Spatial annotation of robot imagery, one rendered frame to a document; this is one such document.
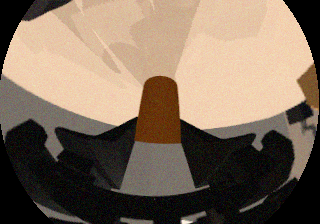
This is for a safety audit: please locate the orange knob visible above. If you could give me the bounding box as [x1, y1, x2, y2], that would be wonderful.
[135, 75, 181, 144]

